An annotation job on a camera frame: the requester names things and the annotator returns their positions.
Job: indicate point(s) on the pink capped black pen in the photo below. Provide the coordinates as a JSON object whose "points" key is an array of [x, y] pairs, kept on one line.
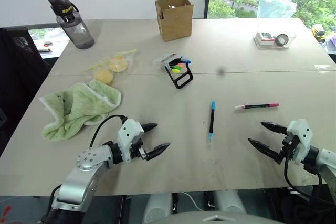
{"points": [[257, 106]]}

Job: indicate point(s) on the green towel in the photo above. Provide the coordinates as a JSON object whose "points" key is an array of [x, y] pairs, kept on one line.
{"points": [[76, 108]]}

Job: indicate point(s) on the grey water bottle black lid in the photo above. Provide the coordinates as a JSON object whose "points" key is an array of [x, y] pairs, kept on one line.
{"points": [[76, 28]]}

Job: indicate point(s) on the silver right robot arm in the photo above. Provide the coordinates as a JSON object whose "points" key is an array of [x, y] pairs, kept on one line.
{"points": [[326, 163]]}

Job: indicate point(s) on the black metal bracket stand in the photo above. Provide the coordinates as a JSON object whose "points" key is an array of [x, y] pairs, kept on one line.
{"points": [[183, 78]]}

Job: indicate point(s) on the blue highlighter marker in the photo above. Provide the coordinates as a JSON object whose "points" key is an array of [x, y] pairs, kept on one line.
{"points": [[187, 62]]}

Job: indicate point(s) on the pack of coloured highlighters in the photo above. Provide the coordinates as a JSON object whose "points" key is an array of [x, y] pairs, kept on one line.
{"points": [[164, 61]]}

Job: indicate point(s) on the grey tape roll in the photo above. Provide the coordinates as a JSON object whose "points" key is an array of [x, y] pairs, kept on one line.
{"points": [[282, 40]]}

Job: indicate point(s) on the clear zip plastic bag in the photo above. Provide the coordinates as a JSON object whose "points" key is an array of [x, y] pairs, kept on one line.
{"points": [[118, 61]]}

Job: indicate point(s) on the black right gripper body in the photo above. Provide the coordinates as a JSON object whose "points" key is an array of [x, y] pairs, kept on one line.
{"points": [[288, 145]]}

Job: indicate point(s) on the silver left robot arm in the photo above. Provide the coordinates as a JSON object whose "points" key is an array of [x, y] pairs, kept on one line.
{"points": [[84, 171]]}

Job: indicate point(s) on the yellow can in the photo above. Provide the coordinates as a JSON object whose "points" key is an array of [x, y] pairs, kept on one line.
{"points": [[319, 31]]}

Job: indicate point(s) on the brown cardboard box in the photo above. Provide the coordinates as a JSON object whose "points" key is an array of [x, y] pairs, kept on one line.
{"points": [[176, 23]]}

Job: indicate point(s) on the grey robot torso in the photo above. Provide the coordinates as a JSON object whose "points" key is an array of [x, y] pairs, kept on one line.
{"points": [[204, 217]]}

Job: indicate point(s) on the clear plastic tray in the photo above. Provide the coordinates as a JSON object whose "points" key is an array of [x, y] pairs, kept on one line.
{"points": [[273, 44]]}

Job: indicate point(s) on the yellow round sponge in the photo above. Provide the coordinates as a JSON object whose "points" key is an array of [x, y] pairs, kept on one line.
{"points": [[103, 75], [118, 64]]}

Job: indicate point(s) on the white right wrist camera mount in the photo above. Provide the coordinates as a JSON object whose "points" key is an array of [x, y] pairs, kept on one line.
{"points": [[300, 137]]}

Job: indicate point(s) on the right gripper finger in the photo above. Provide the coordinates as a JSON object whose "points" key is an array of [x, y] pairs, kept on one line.
{"points": [[275, 127], [266, 150]]}

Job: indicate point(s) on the light blue plastic bag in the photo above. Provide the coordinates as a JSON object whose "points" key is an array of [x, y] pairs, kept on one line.
{"points": [[275, 6]]}

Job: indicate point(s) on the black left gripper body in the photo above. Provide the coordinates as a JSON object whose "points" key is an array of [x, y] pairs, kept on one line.
{"points": [[138, 148]]}

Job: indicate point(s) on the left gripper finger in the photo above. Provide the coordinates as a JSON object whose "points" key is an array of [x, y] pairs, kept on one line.
{"points": [[149, 127], [157, 150]]}

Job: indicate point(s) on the orange highlighter marker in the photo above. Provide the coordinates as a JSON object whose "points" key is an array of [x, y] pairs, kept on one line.
{"points": [[180, 65]]}

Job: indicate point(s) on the purple object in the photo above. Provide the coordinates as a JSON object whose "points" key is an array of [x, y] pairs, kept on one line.
{"points": [[334, 39]]}

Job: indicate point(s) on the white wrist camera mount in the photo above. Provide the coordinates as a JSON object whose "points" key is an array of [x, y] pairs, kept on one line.
{"points": [[300, 137], [127, 136]]}

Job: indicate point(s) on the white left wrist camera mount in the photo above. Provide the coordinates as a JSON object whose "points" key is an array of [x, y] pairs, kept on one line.
{"points": [[127, 136]]}

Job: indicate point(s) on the blue capped black pen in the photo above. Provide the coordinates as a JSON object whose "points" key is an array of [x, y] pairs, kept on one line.
{"points": [[211, 119]]}

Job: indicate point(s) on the black mesh office chair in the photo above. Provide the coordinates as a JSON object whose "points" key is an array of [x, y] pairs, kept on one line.
{"points": [[18, 77]]}

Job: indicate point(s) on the red and white small box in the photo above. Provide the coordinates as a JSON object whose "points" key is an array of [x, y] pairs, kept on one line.
{"points": [[265, 39]]}

